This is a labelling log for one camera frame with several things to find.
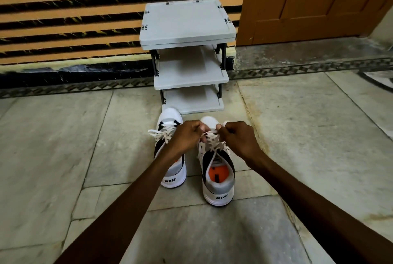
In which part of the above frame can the person's right hand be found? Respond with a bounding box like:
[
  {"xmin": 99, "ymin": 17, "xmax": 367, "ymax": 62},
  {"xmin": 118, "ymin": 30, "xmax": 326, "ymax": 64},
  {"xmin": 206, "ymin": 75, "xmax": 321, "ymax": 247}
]
[{"xmin": 215, "ymin": 121, "xmax": 261, "ymax": 161}]

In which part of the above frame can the person's right forearm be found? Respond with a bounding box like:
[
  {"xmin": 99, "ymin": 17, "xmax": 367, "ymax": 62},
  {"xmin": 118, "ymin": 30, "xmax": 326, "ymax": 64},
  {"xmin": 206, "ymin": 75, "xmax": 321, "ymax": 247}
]
[{"xmin": 245, "ymin": 148, "xmax": 393, "ymax": 264}]

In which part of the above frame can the grey three-tier shoe rack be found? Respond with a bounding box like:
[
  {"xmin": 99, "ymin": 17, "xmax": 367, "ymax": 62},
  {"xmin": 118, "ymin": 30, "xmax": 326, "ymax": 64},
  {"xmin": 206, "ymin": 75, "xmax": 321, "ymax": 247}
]
[{"xmin": 139, "ymin": 0, "xmax": 237, "ymax": 115}]

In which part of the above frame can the white sneaker with orange insole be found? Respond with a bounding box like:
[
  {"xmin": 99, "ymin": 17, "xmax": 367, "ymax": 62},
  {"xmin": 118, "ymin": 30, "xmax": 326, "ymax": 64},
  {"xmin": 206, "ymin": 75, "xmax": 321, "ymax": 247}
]
[{"xmin": 197, "ymin": 115, "xmax": 236, "ymax": 206}]

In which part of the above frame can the white and black sneaker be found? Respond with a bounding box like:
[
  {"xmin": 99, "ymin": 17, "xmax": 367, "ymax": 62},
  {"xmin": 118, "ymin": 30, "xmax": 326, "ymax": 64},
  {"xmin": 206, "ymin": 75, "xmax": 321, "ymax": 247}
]
[{"xmin": 148, "ymin": 107, "xmax": 187, "ymax": 189}]

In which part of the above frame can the person's left hand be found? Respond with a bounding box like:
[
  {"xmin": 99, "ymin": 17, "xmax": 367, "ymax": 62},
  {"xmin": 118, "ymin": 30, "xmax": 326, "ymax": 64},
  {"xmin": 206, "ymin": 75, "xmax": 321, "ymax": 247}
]
[{"xmin": 169, "ymin": 120, "xmax": 211, "ymax": 157}]

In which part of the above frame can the person's left forearm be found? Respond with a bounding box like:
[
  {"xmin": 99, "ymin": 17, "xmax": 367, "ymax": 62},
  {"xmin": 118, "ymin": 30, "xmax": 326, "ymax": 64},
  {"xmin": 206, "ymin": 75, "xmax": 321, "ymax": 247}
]
[{"xmin": 54, "ymin": 147, "xmax": 185, "ymax": 264}]

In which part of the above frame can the brown wooden door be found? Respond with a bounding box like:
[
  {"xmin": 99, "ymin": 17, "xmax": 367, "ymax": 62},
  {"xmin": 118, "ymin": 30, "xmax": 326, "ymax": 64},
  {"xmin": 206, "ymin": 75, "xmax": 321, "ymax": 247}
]
[{"xmin": 236, "ymin": 0, "xmax": 393, "ymax": 47}]

